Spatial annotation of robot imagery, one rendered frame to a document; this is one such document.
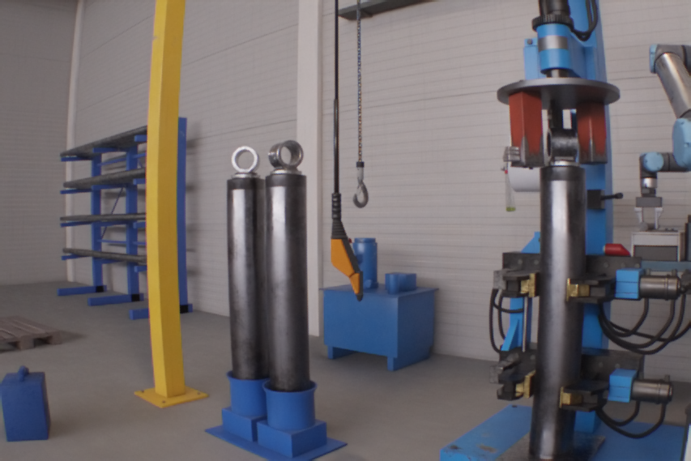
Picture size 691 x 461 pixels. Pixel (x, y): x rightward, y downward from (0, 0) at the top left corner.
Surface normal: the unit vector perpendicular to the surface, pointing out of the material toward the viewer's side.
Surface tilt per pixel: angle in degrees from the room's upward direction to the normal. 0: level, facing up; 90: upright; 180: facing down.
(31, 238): 90
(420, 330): 90
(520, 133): 90
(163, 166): 90
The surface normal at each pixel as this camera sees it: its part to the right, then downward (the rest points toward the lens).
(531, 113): 0.29, 0.03
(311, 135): -0.64, 0.03
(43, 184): 0.77, 0.01
